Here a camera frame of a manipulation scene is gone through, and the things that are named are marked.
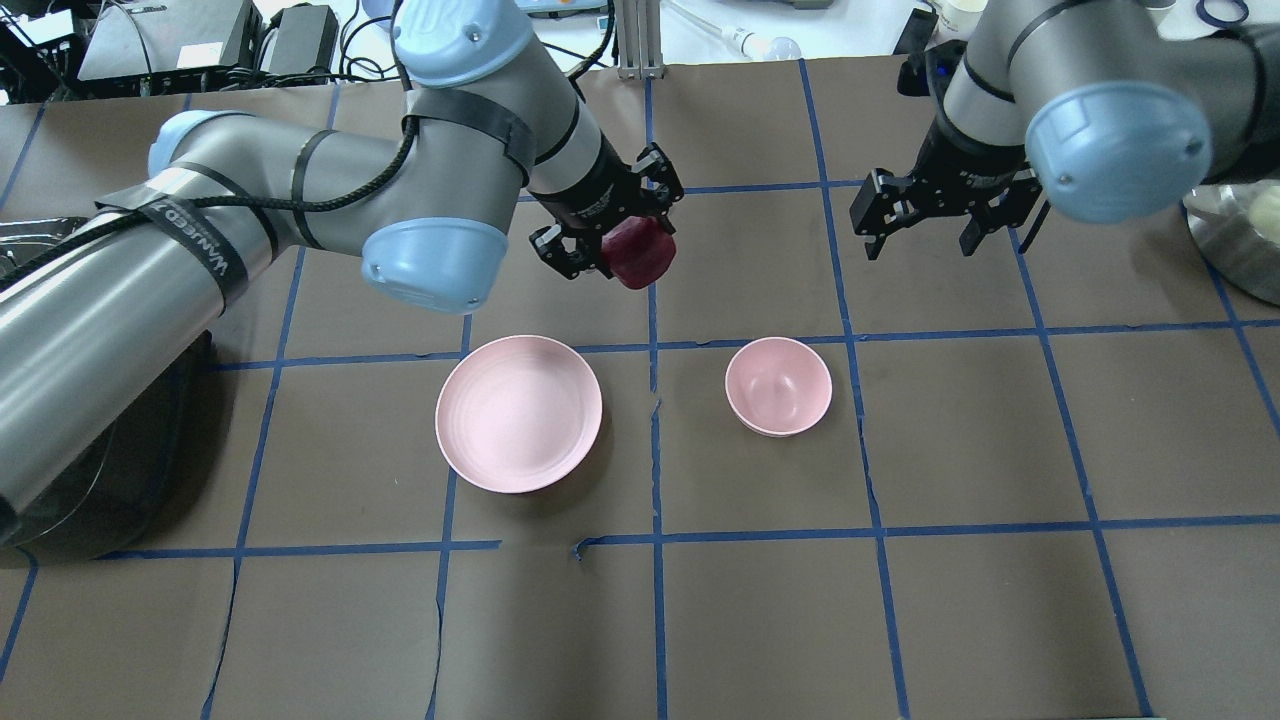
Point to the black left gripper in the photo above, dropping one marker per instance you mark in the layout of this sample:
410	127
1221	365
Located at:
592	197

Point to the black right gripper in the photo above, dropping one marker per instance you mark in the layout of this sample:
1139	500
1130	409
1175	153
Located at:
952	163

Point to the red apple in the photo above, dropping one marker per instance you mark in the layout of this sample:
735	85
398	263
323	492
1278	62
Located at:
638	252

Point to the small pink bowl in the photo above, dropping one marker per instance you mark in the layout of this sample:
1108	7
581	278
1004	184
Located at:
778	387

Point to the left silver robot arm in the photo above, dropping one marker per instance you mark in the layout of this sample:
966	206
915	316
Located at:
92	323

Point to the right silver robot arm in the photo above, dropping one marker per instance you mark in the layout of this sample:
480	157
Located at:
1078	107

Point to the pink plate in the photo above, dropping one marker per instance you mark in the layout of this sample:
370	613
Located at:
518	414

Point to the steel bowl on chair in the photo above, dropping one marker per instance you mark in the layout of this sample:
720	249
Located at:
31	245

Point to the purple white cup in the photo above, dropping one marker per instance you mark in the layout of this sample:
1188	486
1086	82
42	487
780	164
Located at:
959	18

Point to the steel steamer pot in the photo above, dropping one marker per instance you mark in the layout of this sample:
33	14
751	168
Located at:
1236	229

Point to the black power adapter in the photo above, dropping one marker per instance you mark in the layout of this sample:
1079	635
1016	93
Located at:
302	41

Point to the black computer box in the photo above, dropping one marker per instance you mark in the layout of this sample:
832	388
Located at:
162	46

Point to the aluminium frame post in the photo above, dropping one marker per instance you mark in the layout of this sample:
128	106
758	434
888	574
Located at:
637	40

